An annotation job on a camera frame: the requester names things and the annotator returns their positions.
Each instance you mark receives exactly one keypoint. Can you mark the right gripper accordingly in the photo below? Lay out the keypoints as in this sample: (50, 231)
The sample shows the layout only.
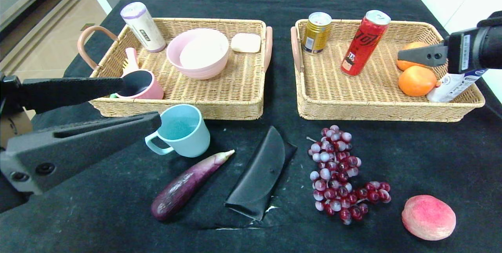
(461, 52)

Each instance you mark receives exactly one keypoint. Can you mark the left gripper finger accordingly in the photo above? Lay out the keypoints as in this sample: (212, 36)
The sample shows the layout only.
(78, 151)
(66, 92)

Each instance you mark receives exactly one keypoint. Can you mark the red drink can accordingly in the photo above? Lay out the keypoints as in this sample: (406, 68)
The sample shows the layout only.
(362, 45)

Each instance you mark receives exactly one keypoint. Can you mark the red grape bunch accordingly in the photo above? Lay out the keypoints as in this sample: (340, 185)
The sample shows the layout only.
(333, 166)

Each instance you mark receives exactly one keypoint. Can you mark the pink peach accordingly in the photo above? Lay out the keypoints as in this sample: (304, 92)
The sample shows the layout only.
(427, 217)

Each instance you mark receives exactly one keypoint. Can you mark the wicker basket holding food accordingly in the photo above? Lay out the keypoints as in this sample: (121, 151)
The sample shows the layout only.
(325, 88)

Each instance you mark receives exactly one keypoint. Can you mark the wicker basket holding tableware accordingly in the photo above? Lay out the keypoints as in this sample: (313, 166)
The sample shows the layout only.
(235, 88)

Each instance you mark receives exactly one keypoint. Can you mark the orange fruit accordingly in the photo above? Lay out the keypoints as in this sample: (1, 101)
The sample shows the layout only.
(408, 65)
(416, 81)

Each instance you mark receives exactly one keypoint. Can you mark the white bottle with blue cap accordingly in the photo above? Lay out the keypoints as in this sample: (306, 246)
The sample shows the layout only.
(447, 88)

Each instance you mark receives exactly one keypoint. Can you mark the pink cup with black inside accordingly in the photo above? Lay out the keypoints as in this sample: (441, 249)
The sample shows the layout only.
(155, 90)

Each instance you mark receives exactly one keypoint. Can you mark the black tablecloth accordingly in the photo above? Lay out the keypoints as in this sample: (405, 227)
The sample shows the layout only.
(392, 147)

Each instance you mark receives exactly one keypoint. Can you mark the white tube with lavender lid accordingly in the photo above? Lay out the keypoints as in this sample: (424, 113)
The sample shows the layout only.
(143, 27)

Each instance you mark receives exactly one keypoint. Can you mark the light blue mug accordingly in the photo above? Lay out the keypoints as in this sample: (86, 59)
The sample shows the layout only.
(188, 143)

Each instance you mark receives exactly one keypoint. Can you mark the gold drink can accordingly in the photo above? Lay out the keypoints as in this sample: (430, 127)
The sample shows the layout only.
(315, 34)

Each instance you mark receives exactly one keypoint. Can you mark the purple eggplant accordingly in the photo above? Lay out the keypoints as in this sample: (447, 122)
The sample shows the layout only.
(184, 188)

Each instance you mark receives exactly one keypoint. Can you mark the pink bowl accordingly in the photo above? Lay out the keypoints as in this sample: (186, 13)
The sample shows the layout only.
(196, 74)

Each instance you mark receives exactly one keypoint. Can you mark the white soap bar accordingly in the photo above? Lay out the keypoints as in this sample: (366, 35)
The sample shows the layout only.
(246, 42)

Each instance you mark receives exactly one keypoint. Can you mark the black glasses case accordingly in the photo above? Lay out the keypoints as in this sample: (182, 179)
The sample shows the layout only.
(259, 174)

